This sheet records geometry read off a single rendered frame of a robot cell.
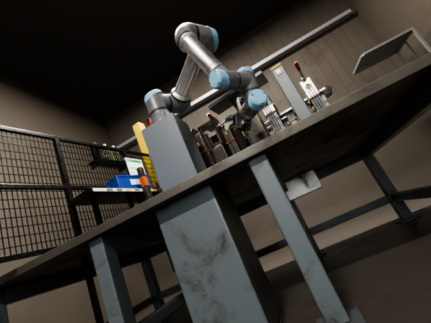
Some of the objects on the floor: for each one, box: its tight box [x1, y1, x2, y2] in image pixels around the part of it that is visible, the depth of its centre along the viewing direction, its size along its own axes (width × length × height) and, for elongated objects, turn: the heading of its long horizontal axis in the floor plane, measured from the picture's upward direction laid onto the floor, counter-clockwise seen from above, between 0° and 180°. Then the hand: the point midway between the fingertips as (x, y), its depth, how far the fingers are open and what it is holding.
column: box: [155, 184, 284, 323], centre depth 122 cm, size 31×31×66 cm
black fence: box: [0, 126, 157, 323], centre depth 191 cm, size 14×197×155 cm, turn 102°
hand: (235, 124), depth 137 cm, fingers open, 14 cm apart
